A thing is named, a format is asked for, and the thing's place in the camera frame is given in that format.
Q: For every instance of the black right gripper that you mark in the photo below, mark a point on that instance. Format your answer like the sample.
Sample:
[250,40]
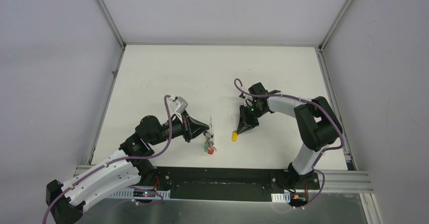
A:
[245,123]

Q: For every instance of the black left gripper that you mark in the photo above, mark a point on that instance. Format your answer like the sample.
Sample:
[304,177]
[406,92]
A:
[187,128]

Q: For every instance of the key with yellow tag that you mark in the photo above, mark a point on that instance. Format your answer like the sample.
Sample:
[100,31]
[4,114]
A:
[234,136]

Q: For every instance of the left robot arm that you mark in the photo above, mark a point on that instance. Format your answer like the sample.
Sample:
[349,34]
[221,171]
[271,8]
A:
[127,166]

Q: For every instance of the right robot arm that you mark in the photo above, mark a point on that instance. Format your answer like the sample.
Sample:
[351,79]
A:
[317,124]

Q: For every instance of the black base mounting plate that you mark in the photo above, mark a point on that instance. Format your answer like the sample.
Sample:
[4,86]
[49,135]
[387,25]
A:
[228,184]

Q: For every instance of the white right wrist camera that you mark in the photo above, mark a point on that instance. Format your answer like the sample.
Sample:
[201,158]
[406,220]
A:
[248,100]

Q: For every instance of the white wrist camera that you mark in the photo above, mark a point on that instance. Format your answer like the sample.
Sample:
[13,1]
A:
[248,100]
[177,104]

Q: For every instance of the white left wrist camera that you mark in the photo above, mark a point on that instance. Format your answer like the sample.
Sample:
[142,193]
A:
[177,104]

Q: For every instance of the aluminium frame rails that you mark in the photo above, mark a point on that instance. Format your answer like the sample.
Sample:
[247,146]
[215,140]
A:
[120,45]

